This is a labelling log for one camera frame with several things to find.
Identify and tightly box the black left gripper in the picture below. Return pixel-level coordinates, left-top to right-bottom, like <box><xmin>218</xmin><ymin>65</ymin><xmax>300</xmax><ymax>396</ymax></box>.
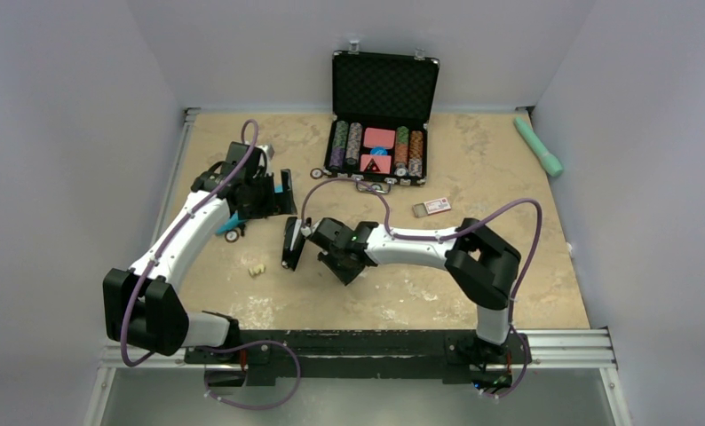
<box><xmin>238</xmin><ymin>169</ymin><xmax>296</xmax><ymax>220</ymax></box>

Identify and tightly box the black stapler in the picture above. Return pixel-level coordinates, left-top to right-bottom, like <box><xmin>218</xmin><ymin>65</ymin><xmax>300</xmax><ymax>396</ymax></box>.
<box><xmin>281</xmin><ymin>217</ymin><xmax>312</xmax><ymax>271</ymax></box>

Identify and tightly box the staple box red white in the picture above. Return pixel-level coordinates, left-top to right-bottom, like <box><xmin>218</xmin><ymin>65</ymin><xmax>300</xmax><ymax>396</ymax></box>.
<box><xmin>412</xmin><ymin>197</ymin><xmax>452</xmax><ymax>218</ymax></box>

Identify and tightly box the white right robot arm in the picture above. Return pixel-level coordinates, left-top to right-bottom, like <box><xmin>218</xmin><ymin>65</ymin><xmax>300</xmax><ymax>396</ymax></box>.
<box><xmin>301</xmin><ymin>217</ymin><xmax>521</xmax><ymax>361</ymax></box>

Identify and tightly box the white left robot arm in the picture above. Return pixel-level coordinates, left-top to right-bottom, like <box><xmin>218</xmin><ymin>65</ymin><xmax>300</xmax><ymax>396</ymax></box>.
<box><xmin>102</xmin><ymin>142</ymin><xmax>297</xmax><ymax>363</ymax></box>

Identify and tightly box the blue marker pen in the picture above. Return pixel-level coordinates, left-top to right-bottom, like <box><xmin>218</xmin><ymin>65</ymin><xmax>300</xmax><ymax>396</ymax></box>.
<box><xmin>215</xmin><ymin>185</ymin><xmax>281</xmax><ymax>236</ymax></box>

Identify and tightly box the small beige staple strip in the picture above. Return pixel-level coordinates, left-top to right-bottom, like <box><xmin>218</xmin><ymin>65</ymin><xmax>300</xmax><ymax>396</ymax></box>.
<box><xmin>248</xmin><ymin>264</ymin><xmax>265</xmax><ymax>278</ymax></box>

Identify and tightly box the pink card deck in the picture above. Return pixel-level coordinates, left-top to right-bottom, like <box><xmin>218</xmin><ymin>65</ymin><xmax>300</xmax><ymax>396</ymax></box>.
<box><xmin>362</xmin><ymin>127</ymin><xmax>396</xmax><ymax>150</ymax></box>

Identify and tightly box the black poker chip case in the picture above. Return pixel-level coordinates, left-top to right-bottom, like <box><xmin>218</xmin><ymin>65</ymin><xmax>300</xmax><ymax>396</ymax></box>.
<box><xmin>321</xmin><ymin>51</ymin><xmax>440</xmax><ymax>187</ymax></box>

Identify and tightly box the teal green cylinder tool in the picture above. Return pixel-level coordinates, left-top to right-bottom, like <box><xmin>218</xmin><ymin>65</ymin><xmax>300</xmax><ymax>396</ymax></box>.
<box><xmin>513</xmin><ymin>117</ymin><xmax>564</xmax><ymax>178</ymax></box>

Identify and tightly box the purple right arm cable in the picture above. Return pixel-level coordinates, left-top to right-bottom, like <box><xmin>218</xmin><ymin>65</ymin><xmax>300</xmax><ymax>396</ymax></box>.
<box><xmin>299</xmin><ymin>177</ymin><xmax>543</xmax><ymax>401</ymax></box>

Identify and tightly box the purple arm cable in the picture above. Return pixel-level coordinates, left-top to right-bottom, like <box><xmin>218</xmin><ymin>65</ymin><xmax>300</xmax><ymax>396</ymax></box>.
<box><xmin>119</xmin><ymin>118</ymin><xmax>302</xmax><ymax>412</ymax></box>
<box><xmin>299</xmin><ymin>177</ymin><xmax>543</xmax><ymax>401</ymax></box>

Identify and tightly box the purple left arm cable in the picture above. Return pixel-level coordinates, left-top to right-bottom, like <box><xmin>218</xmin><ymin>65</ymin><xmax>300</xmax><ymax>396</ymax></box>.
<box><xmin>119</xmin><ymin>118</ymin><xmax>302</xmax><ymax>412</ymax></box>

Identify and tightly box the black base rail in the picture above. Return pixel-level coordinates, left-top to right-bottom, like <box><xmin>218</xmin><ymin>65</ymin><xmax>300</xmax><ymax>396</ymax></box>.
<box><xmin>185</xmin><ymin>329</ymin><xmax>530</xmax><ymax>390</ymax></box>

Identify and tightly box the aluminium frame rail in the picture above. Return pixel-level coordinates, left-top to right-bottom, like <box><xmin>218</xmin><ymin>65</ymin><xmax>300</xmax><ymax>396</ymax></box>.
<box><xmin>118</xmin><ymin>138</ymin><xmax>626</xmax><ymax>425</ymax></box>

